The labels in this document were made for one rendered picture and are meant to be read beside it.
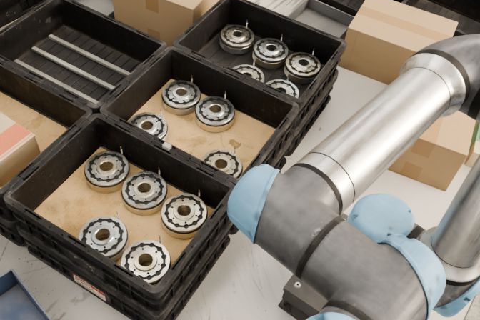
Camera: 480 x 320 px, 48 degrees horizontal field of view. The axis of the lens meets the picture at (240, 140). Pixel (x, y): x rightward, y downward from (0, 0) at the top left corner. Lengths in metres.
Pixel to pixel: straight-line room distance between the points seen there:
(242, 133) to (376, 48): 0.57
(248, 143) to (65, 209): 0.47
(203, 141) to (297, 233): 0.88
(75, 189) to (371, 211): 0.67
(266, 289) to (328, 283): 0.80
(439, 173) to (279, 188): 1.04
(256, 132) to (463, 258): 0.64
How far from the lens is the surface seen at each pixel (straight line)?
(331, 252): 0.52
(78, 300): 1.33
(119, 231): 1.21
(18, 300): 1.35
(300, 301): 1.22
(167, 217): 1.22
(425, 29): 1.84
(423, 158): 1.53
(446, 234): 0.98
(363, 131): 0.63
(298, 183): 0.56
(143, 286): 1.08
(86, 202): 1.30
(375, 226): 1.06
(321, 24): 2.01
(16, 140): 1.35
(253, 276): 1.33
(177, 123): 1.43
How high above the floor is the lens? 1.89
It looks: 49 degrees down
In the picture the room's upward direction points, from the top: 6 degrees clockwise
